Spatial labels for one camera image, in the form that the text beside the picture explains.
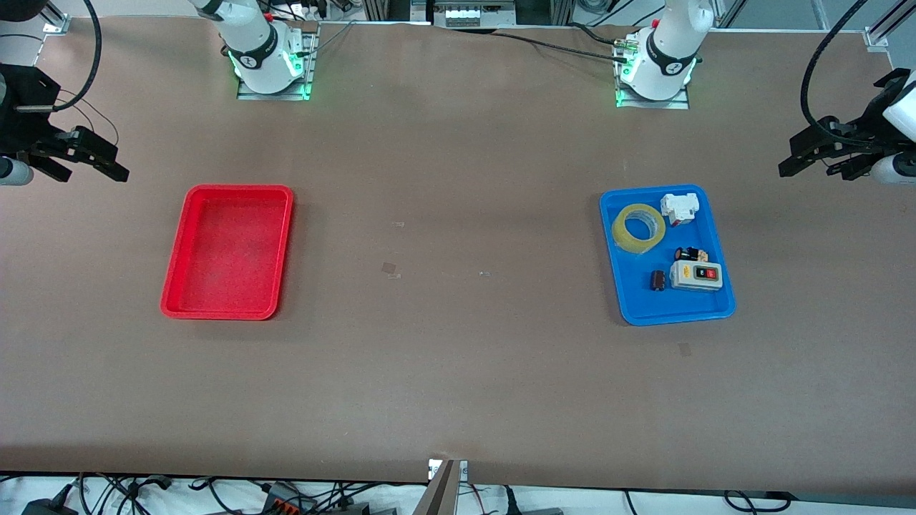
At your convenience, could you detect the yellow clear tape roll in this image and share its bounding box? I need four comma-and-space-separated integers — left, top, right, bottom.
612, 203, 667, 254

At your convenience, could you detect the white red connector block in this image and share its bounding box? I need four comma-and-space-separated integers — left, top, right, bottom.
658, 192, 701, 227

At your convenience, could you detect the red plastic tray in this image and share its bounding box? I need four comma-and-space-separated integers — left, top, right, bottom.
160, 185, 295, 321

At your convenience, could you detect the blue plastic tray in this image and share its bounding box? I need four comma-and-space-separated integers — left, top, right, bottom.
598, 185, 737, 328

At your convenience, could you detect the black power adapter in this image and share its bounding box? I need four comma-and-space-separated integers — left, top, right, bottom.
20, 485, 81, 515

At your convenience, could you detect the grey terminal block device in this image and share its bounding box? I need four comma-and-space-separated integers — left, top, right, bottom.
432, 0, 517, 29

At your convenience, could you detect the orange connector plug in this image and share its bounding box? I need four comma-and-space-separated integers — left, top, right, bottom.
259, 485, 319, 514

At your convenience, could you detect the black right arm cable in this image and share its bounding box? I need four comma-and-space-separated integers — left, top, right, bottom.
49, 0, 103, 113

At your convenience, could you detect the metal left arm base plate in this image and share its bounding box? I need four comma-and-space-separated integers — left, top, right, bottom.
614, 39, 692, 111

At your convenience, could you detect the grey push button switch box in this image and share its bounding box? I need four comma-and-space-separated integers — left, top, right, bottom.
668, 260, 724, 293

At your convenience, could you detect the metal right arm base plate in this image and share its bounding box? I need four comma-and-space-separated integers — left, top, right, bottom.
236, 20, 320, 102

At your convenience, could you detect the thin grey cable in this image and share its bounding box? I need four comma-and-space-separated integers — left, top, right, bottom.
311, 19, 432, 57

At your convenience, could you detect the black cable on table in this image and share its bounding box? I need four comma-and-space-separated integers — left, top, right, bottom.
492, 21, 632, 64

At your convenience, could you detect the black floor cable loop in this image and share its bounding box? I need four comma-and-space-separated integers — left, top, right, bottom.
721, 489, 796, 514

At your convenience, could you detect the aluminium profile post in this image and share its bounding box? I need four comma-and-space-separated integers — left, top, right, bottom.
414, 458, 469, 515

